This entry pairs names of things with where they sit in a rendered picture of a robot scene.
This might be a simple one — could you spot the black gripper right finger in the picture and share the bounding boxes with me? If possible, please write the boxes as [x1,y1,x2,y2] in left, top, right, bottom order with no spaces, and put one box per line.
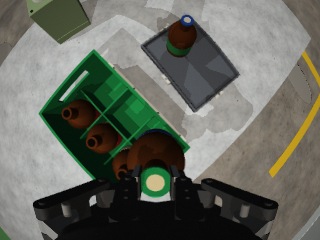
[168,165,279,240]

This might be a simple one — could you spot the brown glass bottle with green label and blue cap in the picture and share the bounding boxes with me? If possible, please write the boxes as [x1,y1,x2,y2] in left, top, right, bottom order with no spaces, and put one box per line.
[166,15,197,57]

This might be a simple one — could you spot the green crate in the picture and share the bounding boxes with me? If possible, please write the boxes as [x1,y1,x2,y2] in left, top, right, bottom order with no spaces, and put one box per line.
[39,49,190,183]

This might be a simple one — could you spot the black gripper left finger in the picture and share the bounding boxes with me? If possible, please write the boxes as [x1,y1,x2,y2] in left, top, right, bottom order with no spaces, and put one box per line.
[33,165,143,240]

